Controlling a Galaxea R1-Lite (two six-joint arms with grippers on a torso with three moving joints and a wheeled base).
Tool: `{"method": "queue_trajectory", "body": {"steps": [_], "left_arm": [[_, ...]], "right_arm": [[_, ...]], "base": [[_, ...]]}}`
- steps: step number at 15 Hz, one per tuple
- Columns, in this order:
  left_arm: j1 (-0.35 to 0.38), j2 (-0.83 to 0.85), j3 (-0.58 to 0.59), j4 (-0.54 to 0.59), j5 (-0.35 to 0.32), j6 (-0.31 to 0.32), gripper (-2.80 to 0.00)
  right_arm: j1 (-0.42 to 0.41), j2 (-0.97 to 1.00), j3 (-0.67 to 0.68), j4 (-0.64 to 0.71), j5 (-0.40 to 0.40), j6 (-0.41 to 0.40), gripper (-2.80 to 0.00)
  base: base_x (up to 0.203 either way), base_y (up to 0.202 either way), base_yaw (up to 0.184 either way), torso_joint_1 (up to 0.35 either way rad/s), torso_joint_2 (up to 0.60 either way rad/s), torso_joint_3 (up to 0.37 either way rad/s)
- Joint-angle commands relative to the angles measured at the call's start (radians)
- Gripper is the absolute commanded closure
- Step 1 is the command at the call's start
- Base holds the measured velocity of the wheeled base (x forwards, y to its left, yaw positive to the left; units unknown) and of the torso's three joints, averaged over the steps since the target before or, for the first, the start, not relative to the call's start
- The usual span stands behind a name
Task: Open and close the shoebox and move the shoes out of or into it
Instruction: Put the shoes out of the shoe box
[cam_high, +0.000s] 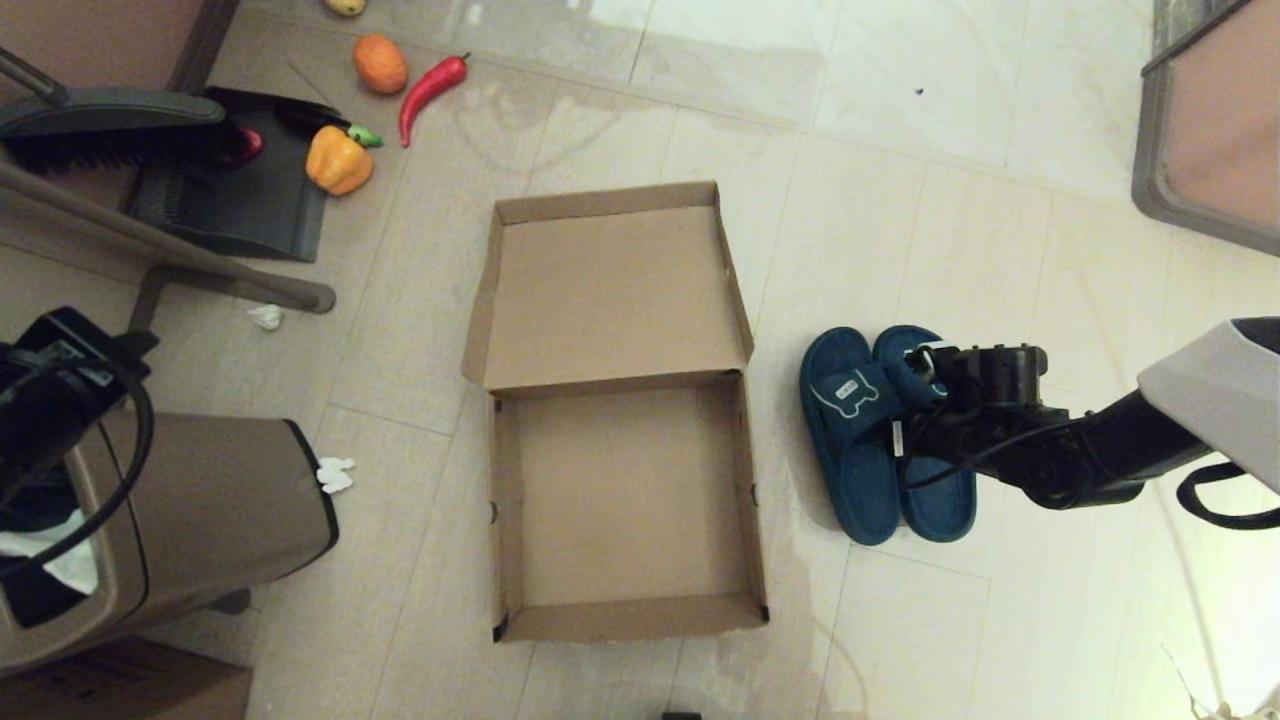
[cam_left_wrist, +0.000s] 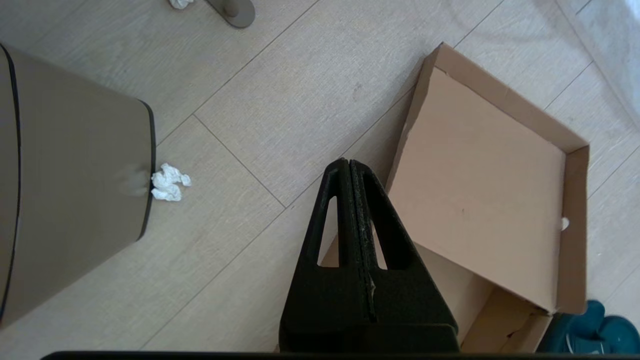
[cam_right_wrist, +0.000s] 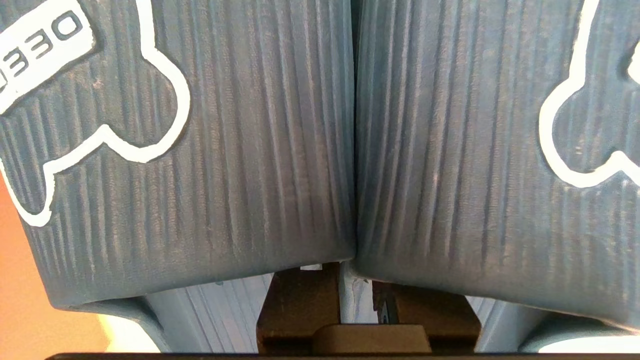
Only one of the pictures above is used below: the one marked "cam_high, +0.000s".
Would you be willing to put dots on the brown trash bin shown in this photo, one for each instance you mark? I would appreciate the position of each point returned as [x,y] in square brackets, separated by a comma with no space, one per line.
[220,510]

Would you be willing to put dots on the orange toy bell pepper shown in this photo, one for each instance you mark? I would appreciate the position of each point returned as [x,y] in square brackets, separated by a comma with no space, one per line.
[337,164]

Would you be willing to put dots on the brown metal tube frame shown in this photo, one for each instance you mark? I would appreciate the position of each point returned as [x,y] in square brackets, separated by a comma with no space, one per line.
[200,255]

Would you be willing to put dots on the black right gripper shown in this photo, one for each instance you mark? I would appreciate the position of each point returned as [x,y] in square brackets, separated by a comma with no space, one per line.
[945,435]

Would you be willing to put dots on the dark blue rubber slipper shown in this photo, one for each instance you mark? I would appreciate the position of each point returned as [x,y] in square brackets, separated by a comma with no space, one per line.
[945,510]
[865,500]

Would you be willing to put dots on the closed brown cardboard carton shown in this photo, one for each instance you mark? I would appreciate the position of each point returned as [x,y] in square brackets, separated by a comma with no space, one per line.
[120,692]

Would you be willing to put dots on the yellow toy fruit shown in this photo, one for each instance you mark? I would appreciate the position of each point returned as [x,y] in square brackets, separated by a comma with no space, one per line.
[344,6]

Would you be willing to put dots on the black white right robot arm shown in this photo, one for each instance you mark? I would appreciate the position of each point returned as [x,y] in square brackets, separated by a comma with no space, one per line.
[1100,450]

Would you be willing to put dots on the black dustpan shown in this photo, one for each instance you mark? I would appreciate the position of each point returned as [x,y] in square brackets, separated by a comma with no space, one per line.
[250,205]

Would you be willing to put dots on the white tissue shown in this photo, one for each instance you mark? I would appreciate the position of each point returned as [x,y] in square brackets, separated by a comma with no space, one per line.
[30,545]

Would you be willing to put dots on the white crumpled plastic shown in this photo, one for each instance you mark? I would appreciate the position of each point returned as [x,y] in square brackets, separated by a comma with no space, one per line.
[1215,713]

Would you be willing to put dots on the dark toy eggplant green stem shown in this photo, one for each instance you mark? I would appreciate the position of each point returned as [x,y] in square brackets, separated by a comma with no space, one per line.
[365,136]

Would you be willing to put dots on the black bin liner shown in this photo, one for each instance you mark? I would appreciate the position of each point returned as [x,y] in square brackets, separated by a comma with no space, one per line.
[40,605]

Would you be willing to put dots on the red toy chili pepper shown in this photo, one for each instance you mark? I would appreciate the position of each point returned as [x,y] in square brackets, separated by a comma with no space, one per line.
[427,91]

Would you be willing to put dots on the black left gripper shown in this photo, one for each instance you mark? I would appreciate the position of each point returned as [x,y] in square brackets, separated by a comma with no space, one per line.
[90,350]

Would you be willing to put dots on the brown cardboard shoe box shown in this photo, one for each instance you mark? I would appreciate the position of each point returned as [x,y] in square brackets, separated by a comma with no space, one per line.
[610,300]

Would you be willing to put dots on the brown table with grey frame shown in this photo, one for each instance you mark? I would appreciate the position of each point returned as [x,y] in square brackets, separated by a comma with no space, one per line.
[90,40]
[1220,130]

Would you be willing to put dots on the black broom brush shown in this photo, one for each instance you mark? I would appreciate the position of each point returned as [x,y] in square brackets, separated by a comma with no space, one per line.
[110,112]

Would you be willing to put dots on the orange toy fruit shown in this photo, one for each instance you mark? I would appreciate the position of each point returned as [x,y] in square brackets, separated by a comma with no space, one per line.
[380,66]

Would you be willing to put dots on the white crumpled paper wad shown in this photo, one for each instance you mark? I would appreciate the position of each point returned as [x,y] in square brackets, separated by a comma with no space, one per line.
[266,316]
[335,475]

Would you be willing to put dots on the small red toy fruit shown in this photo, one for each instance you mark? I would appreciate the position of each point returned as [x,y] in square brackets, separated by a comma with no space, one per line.
[253,146]

